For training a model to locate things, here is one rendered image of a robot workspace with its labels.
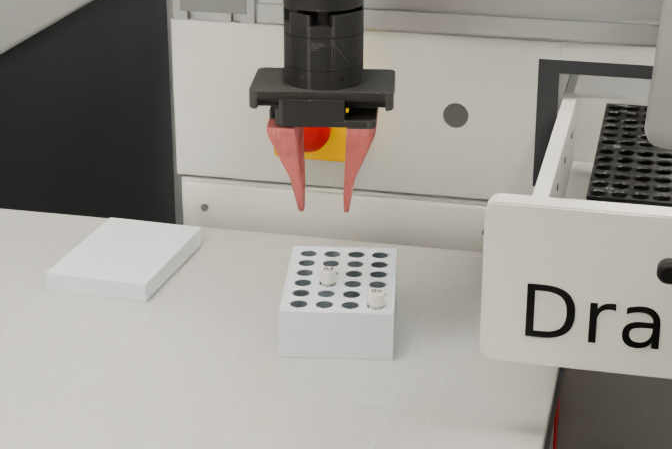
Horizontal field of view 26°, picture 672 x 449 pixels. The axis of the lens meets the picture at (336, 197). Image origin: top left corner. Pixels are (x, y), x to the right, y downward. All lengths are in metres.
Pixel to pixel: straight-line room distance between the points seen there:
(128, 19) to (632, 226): 1.37
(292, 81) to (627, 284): 0.28
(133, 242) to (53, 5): 0.68
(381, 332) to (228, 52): 0.34
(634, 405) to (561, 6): 0.37
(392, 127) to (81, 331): 0.33
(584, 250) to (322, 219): 0.44
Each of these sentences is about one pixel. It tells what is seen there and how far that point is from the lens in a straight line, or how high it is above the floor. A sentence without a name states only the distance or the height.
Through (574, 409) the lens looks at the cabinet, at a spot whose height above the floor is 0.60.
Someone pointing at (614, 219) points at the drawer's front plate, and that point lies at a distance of 0.91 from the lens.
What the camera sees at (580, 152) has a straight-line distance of 1.27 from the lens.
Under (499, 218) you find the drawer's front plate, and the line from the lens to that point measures 0.91.
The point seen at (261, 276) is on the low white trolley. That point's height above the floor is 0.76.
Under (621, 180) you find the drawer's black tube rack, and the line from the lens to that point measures 1.04.
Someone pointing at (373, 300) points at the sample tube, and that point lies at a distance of 1.07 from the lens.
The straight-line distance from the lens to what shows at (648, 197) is 1.02.
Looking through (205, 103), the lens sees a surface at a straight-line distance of 1.31.
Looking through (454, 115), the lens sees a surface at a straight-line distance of 1.25.
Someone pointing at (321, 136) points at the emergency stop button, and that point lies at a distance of 1.21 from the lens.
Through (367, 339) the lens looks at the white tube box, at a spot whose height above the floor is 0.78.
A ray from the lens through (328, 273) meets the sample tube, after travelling 1.10.
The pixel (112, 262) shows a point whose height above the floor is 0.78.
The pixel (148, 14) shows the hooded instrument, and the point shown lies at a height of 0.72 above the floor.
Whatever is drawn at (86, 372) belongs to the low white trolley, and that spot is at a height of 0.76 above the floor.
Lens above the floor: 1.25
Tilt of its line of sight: 21 degrees down
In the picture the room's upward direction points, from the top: straight up
